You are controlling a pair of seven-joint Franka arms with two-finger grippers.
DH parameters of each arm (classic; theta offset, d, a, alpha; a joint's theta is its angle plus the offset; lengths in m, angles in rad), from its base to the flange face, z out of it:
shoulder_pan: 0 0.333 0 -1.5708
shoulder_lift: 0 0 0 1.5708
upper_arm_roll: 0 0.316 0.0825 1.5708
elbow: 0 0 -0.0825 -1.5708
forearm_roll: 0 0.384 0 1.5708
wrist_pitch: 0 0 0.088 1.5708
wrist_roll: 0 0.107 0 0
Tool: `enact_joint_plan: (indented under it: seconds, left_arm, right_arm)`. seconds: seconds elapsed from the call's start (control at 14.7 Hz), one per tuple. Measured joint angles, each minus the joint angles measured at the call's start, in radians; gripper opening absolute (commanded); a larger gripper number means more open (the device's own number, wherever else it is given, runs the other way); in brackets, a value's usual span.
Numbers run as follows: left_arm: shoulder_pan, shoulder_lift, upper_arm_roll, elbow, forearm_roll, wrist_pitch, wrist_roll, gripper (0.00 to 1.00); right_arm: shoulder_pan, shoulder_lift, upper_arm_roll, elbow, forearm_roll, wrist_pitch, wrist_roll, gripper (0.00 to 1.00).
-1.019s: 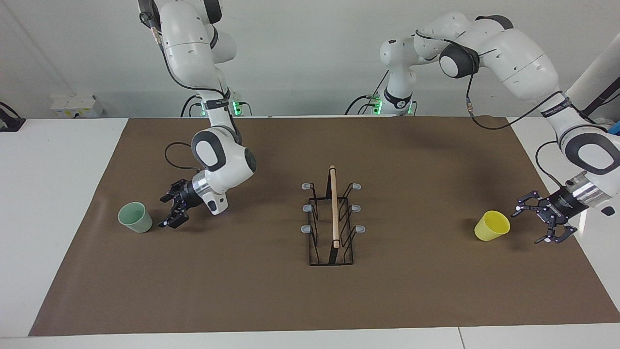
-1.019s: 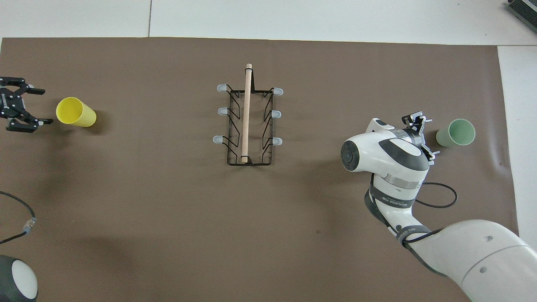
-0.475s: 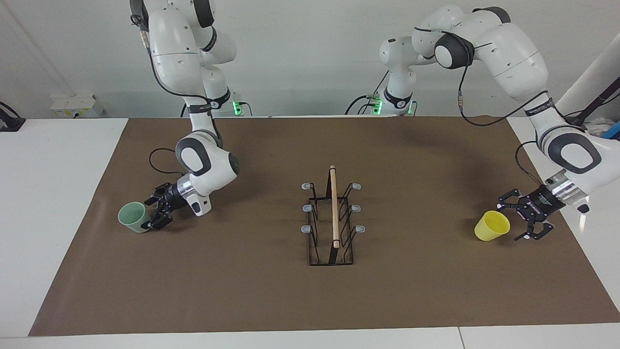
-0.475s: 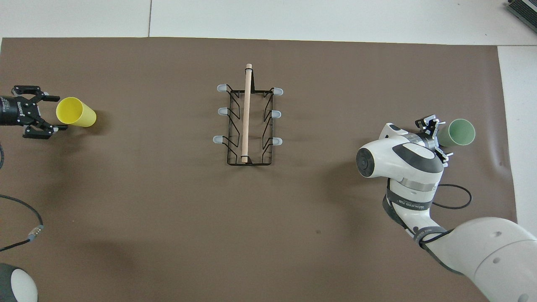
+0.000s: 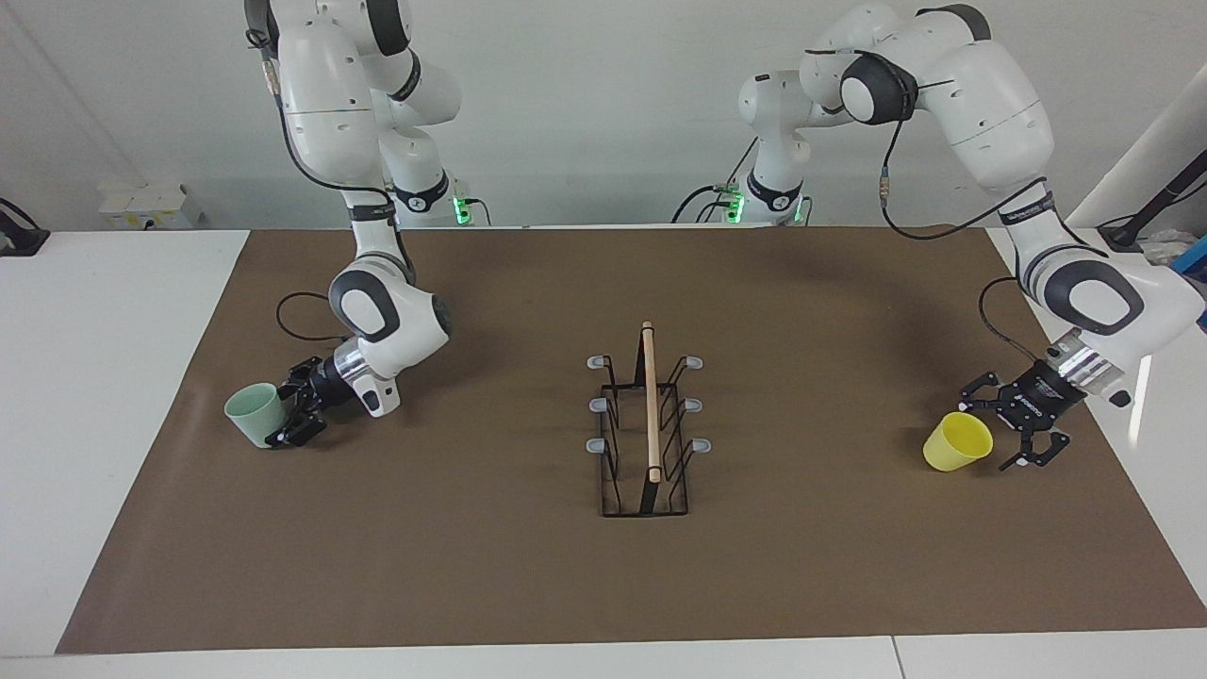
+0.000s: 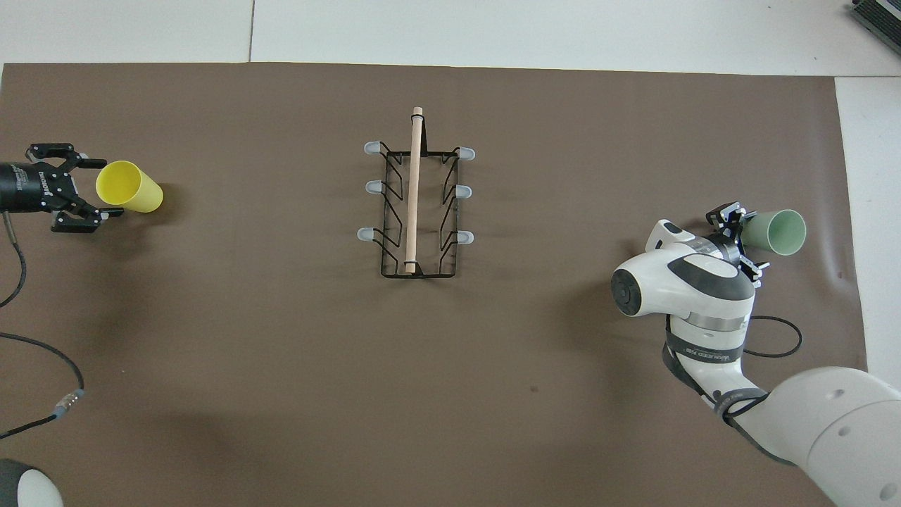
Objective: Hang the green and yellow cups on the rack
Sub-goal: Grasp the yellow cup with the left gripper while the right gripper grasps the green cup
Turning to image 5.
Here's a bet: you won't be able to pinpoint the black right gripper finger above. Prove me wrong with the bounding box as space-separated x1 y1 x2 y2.
264 413 329 450
276 356 323 405

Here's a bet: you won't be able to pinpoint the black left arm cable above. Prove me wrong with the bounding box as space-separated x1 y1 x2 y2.
806 45 1114 369

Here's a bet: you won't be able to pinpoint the black base cables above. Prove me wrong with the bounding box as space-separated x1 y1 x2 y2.
671 141 760 224

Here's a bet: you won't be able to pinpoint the white power socket box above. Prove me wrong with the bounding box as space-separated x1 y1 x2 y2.
99 184 204 230

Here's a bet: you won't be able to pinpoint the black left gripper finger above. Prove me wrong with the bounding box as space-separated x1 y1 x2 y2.
1000 427 1073 472
959 371 1017 411

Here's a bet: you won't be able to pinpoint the black clamp mount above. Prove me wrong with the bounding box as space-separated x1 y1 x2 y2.
0 196 51 257

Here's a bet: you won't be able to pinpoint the yellow cup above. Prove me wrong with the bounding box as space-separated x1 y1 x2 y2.
922 411 995 472

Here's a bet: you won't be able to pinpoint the brown table mat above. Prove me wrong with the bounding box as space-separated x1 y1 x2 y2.
55 226 1207 655

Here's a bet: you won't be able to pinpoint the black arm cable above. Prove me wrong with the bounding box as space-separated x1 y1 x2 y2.
806 45 1114 369
245 26 416 345

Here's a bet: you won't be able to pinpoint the black wire cup rack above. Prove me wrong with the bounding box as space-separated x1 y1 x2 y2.
586 321 713 519

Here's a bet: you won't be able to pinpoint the pale green cup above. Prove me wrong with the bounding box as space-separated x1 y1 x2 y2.
223 383 289 449

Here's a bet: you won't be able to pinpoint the crumpled clear plastic wrap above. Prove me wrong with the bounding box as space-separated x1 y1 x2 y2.
1141 229 1193 268

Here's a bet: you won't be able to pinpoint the white slanted pole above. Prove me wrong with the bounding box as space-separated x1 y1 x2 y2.
1066 61 1207 227

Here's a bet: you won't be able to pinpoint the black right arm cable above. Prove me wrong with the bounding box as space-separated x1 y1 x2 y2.
245 26 416 345

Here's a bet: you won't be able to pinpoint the blue box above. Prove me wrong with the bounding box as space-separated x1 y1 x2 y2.
1169 236 1207 331

